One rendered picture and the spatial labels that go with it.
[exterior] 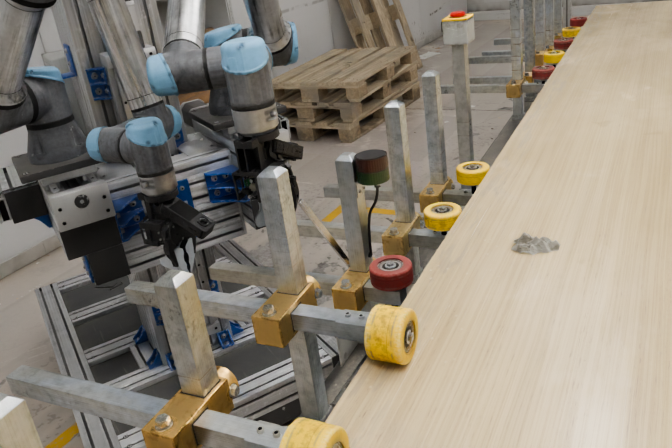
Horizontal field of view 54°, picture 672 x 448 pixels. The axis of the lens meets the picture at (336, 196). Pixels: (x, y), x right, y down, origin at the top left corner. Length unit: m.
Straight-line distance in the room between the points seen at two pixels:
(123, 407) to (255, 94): 0.51
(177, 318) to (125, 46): 0.82
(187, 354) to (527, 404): 0.44
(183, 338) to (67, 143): 1.03
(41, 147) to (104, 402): 0.98
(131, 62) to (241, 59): 0.48
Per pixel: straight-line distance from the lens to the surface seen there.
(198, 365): 0.87
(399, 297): 1.25
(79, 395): 1.00
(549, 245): 1.27
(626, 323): 1.09
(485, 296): 1.14
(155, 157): 1.39
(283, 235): 1.01
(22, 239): 3.99
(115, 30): 1.53
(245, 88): 1.10
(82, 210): 1.71
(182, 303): 0.82
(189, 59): 1.22
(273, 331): 1.02
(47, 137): 1.80
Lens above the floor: 1.50
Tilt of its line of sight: 22 degrees down
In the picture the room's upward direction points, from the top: 8 degrees counter-clockwise
